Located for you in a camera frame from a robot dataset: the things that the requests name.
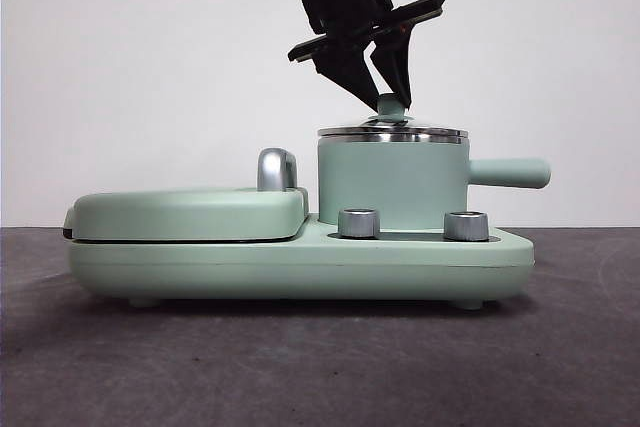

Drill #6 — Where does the green griddle cover chrome handle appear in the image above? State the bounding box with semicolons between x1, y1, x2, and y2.
62;147;312;244

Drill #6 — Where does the silver control knob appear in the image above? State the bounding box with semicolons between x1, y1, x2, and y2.
443;210;489;242
337;208;380;239

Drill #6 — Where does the green breakfast machine base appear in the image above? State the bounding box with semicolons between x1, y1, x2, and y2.
67;214;537;310

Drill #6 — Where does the glass pot lid green knob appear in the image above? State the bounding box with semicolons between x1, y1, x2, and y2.
317;92;471;144

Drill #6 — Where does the green steamer pot with handle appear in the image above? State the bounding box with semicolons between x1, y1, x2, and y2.
316;135;553;228

